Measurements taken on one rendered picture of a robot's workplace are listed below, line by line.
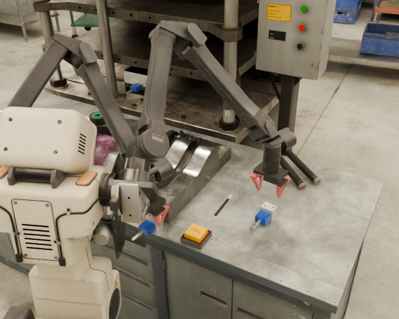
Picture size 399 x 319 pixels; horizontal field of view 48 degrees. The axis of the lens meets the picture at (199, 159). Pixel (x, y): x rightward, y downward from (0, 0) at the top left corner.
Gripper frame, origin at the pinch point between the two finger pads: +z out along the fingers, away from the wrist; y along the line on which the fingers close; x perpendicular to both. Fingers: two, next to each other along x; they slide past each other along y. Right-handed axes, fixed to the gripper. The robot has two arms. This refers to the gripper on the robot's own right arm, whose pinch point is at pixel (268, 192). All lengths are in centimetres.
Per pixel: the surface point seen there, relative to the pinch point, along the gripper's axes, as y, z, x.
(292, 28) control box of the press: 28, -37, -65
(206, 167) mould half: 30.9, 4.4, -5.1
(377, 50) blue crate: 72, 63, -354
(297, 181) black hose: 0.4, 9.6, -24.3
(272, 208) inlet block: -1.5, 7.2, -0.8
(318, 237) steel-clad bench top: -19.0, 12.7, -2.5
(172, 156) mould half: 44.6, 1.7, -0.5
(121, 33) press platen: 148, -12, -74
